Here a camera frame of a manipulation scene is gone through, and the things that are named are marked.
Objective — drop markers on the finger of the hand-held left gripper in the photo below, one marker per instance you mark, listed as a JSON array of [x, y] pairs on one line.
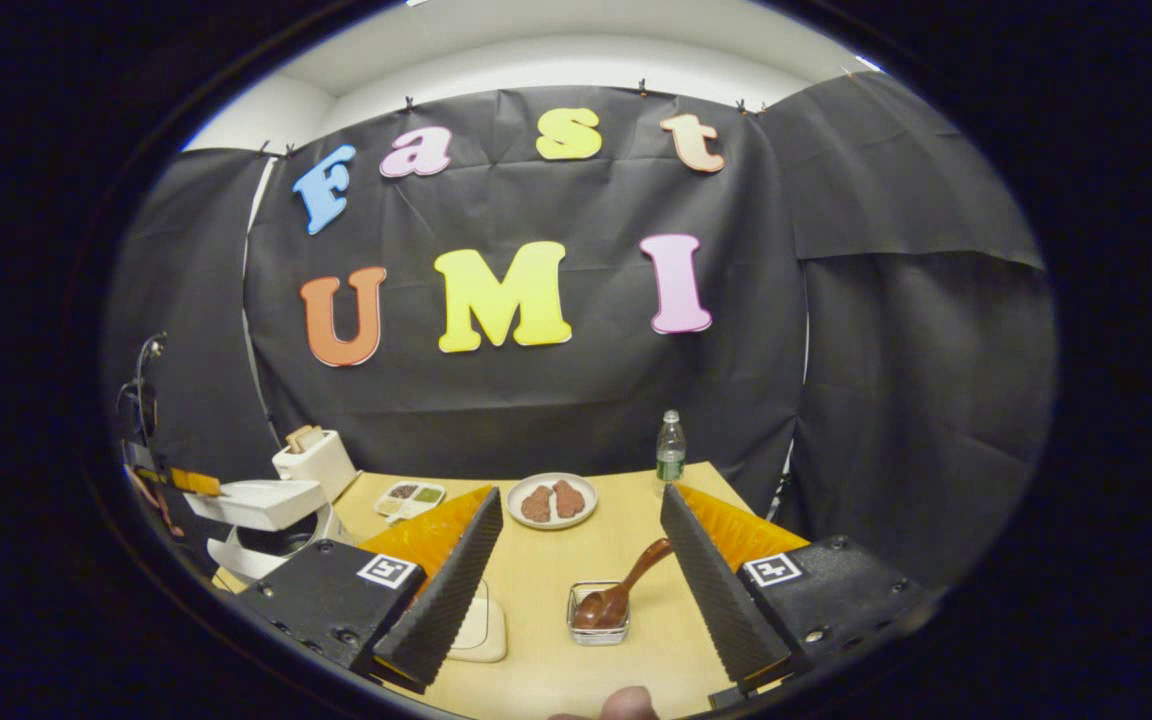
[[196, 483]]

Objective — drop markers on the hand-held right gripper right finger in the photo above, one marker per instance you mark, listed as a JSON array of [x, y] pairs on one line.
[[711, 590]]

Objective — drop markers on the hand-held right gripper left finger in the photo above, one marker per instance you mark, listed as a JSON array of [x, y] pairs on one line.
[[451, 590]]

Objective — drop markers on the clear box of white rice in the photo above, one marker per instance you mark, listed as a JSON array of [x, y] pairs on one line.
[[484, 625]]

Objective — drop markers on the white rice cooker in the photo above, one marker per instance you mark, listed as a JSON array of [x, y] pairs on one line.
[[256, 502]]

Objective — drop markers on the brown wooden spoon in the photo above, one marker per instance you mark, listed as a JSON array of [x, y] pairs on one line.
[[626, 585]]

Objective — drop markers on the white divided grain dish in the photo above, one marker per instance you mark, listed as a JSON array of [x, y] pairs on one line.
[[411, 500]]

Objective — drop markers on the toast bread slice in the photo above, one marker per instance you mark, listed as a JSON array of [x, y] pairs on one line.
[[312, 436], [293, 440]]

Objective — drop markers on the white round plate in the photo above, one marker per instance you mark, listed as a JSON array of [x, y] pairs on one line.
[[551, 525]]

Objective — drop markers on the brown meat piece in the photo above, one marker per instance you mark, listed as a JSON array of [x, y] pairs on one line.
[[536, 505], [569, 498]]

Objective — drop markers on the white toaster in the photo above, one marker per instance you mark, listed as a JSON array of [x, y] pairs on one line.
[[321, 465]]

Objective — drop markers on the green label water bottle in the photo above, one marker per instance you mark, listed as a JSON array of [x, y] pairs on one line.
[[670, 455]]

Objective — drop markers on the black backdrop cloth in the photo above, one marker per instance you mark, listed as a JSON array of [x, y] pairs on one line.
[[586, 400]]

